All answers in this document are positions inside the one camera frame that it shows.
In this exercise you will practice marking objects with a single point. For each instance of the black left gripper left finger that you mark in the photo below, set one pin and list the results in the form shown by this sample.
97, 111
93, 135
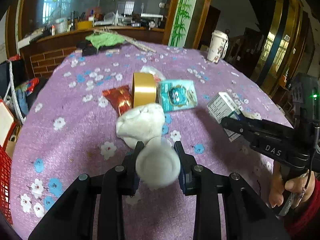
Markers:
120, 181

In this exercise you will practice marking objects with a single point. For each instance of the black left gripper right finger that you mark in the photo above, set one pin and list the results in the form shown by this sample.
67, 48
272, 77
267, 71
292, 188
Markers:
197, 180

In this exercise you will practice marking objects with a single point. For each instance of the white spray bottle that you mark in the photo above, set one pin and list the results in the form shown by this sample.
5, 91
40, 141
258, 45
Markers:
158, 164

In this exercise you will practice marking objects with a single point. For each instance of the white medicine box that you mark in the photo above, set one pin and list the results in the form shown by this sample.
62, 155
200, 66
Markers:
221, 106

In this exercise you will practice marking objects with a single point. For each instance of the teal cartoon tissue pack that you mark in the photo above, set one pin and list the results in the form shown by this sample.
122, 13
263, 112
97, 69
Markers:
177, 95

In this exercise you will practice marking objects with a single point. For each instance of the right hand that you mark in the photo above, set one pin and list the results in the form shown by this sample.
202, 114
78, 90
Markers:
295, 185

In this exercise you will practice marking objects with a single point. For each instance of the white crumpled tissue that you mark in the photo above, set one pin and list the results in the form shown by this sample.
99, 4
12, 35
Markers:
141, 123

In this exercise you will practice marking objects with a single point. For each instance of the purple floral tablecloth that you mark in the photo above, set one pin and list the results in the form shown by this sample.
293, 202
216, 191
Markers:
72, 128

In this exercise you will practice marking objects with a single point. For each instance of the red snack wrapper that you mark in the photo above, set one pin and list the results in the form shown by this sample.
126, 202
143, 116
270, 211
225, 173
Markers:
120, 98

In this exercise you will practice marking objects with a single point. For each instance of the white tied plastic bag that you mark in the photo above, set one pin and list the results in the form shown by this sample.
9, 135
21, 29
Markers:
157, 75

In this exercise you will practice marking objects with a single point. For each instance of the red plastic basket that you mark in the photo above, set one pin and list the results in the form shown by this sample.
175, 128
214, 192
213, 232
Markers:
7, 125

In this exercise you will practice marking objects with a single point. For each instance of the floral paper cup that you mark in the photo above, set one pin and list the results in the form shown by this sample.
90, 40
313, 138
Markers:
218, 46

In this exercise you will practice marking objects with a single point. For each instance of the black pouch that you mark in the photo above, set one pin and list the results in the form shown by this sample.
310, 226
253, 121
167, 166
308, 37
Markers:
86, 47

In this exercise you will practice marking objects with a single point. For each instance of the wooden sticks bundle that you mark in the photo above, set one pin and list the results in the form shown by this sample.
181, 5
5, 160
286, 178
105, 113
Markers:
125, 38

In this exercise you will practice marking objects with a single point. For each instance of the green cloth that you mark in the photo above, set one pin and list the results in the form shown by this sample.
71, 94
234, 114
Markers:
104, 40

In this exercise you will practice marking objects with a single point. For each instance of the wooden counter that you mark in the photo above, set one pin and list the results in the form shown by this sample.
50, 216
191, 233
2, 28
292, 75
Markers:
42, 56

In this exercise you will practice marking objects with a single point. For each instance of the yellow container on counter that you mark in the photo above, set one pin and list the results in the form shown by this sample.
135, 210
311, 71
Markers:
84, 25

